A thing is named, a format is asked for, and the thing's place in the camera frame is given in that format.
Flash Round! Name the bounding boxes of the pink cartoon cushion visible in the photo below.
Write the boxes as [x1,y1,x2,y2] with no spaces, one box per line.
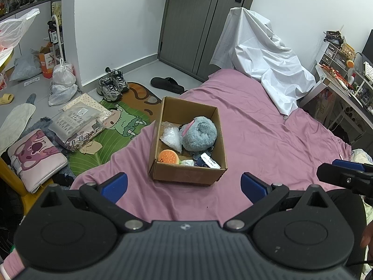
[7,129,68,193]

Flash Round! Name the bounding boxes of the grey sneaker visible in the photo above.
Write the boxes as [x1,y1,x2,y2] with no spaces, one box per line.
[96,77,122,102]
[111,70,130,94]

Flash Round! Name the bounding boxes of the pink bed sheet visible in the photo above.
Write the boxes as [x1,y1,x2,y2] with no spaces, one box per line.
[2,68,353,280]

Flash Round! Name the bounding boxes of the green cartoon floor mat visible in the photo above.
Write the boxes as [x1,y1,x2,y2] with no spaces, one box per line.
[69,82,161,176]

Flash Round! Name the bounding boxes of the white draped cloth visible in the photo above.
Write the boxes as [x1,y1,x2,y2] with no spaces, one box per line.
[210,8,316,116]

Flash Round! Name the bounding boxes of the packaged bedding bundle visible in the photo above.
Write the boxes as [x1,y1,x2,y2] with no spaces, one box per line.
[49,94,113,152]

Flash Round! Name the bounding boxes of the white plastic bag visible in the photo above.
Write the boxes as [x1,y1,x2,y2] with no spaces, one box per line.
[48,58,78,106]

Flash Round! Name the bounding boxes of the orange cardboard box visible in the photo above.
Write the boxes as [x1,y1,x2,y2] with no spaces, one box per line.
[37,47,56,79]

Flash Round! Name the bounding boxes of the person's hand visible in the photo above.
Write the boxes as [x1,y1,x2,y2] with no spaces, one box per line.
[360,221,373,260]

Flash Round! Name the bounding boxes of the white keyboard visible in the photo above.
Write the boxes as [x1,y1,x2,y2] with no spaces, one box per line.
[363,61,373,83]

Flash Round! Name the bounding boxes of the white drawer organizer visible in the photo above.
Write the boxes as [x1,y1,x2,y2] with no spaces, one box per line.
[315,41,346,69]

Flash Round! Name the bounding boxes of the grey sneaker left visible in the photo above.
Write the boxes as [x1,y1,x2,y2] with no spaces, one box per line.
[96,77,122,102]

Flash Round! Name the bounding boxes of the blue tissue pack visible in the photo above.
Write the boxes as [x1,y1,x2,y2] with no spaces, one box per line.
[195,152,221,169]

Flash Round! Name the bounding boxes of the brown cardboard box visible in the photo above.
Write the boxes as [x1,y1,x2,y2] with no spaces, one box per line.
[148,97,228,186]

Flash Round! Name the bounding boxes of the clear bag white filling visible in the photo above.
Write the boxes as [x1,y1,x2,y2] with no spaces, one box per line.
[160,121,182,154]

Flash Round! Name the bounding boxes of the black monitor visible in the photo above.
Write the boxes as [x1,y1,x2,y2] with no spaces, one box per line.
[362,30,373,66]

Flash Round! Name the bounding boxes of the grey fluffy plush slipper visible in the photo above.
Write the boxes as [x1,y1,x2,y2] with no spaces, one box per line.
[180,116,218,152]

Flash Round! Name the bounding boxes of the grey door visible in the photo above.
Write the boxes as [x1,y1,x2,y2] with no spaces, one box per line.
[158,0,253,82]

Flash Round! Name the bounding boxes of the grey sneaker right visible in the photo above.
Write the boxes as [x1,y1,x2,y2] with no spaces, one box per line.
[111,70,130,94]

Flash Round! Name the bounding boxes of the black slipper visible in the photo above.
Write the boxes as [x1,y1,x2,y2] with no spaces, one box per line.
[150,77,185,95]

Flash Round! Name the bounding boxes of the hamburger plush toy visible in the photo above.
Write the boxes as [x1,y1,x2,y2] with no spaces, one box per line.
[157,149,180,164]

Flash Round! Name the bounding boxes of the crumpled beige blanket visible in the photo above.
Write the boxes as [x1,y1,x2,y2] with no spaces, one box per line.
[350,149,373,165]

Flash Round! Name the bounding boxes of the white soft ball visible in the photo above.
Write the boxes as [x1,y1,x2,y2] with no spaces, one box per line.
[180,159,195,166]

